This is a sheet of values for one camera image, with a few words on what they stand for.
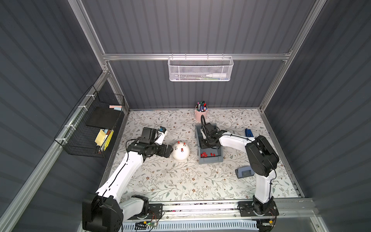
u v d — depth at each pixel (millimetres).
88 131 712
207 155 936
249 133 1031
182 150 844
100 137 678
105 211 377
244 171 820
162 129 736
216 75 893
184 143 860
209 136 768
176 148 846
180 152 844
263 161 515
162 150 721
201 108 1053
